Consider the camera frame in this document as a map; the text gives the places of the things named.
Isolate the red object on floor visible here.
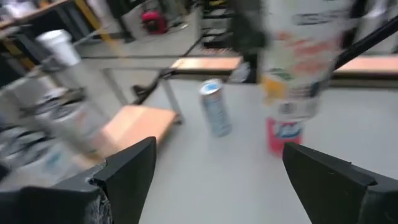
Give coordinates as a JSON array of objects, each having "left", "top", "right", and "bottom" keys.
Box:
[{"left": 141, "top": 11, "right": 168, "bottom": 35}]

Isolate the workbench with yellow legs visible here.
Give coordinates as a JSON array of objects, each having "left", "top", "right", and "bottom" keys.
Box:
[{"left": 0, "top": 0, "right": 113, "bottom": 71}]

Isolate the wooden shelf with black frame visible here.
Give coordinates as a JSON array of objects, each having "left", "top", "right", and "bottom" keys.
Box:
[{"left": 71, "top": 67, "right": 186, "bottom": 170}]

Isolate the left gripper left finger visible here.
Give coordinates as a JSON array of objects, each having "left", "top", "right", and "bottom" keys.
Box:
[{"left": 0, "top": 136, "right": 158, "bottom": 224}]

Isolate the silver blue Red Bull can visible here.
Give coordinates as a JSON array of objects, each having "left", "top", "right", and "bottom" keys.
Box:
[{"left": 198, "top": 78, "right": 233, "bottom": 138}]

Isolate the red Fanta strawberry can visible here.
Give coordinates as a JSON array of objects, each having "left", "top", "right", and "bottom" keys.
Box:
[{"left": 266, "top": 116, "right": 304, "bottom": 158}]

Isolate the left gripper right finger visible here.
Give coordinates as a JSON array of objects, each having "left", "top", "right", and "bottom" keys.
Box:
[{"left": 282, "top": 141, "right": 398, "bottom": 224}]

